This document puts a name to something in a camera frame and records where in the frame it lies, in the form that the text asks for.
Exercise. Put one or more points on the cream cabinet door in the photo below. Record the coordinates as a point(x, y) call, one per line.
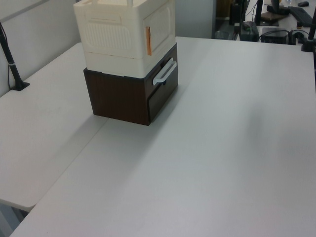
point(161, 29)

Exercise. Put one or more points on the cream plastic cabinet body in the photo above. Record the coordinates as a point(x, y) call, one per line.
point(108, 37)

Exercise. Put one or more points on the dark brown drawer box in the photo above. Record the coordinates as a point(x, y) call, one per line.
point(116, 98)

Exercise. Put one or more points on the clear waste bin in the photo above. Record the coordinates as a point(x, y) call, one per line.
point(221, 35)

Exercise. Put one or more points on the black box with green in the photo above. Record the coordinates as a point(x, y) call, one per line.
point(249, 30)

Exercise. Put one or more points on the black upright tower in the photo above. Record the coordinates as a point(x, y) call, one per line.
point(237, 13)

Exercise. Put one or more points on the black desktop device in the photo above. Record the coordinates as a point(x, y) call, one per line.
point(274, 35)

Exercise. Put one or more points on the black monitor stand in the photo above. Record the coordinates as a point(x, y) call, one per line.
point(267, 21)

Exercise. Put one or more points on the black keyboard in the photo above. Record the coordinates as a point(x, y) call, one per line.
point(301, 16)

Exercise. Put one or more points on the black computer mouse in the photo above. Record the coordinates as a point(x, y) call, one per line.
point(303, 3)

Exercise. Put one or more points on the black camera stand pole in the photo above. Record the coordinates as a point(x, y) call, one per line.
point(12, 66)

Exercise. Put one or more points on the black clamp camera stand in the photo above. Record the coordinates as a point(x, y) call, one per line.
point(308, 40)

